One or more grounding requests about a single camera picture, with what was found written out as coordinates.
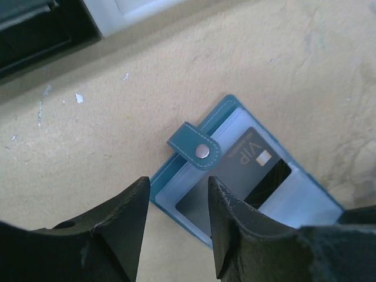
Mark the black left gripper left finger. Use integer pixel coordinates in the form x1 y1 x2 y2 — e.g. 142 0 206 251
1 177 150 281

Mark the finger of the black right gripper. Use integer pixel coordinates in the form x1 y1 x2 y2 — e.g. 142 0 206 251
339 205 376 225

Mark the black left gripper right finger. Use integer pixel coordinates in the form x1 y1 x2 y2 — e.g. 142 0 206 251
208 177 375 281

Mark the black VIP credit card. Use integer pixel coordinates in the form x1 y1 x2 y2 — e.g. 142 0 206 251
176 127 291 237

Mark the blue leather card holder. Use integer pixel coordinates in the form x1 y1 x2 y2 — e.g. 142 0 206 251
150 95 344 246

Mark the black and white tray organizer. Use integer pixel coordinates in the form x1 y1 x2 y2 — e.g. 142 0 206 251
1 0 180 79

